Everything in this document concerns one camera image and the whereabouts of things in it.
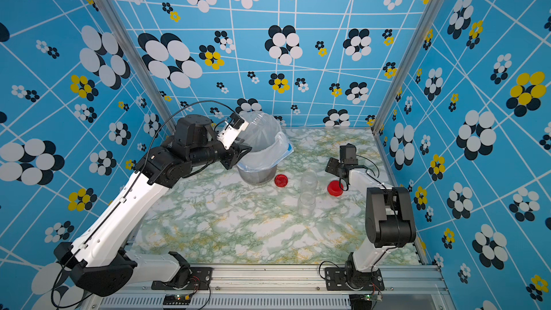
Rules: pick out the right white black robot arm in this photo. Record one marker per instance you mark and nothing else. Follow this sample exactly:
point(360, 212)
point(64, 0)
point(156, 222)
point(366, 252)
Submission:
point(389, 221)

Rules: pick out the left green circuit board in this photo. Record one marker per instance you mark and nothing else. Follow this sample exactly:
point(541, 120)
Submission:
point(176, 300)

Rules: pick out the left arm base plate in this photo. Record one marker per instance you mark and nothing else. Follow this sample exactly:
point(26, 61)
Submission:
point(193, 278)

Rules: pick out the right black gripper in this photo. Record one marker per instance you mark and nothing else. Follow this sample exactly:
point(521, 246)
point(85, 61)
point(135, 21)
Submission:
point(331, 166)

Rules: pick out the clear jar large red lid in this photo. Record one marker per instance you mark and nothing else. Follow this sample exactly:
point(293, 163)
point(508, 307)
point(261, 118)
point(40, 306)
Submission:
point(306, 204)

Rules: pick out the clear jar of mung beans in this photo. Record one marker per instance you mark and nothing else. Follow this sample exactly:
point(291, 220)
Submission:
point(309, 182)

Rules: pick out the right green circuit board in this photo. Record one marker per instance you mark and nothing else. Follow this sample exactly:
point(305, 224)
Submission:
point(364, 302)

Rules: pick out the aluminium front frame rail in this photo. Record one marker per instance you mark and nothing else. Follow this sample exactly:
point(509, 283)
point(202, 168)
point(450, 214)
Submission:
point(288, 287)

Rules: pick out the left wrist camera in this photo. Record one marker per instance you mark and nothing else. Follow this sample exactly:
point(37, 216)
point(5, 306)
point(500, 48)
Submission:
point(232, 129)

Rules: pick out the green circuit board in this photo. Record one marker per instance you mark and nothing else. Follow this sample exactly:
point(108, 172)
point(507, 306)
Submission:
point(364, 302)
point(176, 300)

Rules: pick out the tall clear jar white lid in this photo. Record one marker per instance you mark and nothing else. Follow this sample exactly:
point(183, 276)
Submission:
point(258, 133)

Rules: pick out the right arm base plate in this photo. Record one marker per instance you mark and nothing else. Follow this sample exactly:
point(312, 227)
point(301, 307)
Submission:
point(337, 279)

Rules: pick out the small red jar lid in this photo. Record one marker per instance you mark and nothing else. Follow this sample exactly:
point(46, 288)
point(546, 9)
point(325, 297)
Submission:
point(281, 181)

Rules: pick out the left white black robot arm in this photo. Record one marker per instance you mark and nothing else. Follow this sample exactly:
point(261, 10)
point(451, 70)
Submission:
point(97, 261)

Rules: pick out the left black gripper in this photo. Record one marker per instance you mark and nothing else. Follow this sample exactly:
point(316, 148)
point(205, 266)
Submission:
point(234, 151)

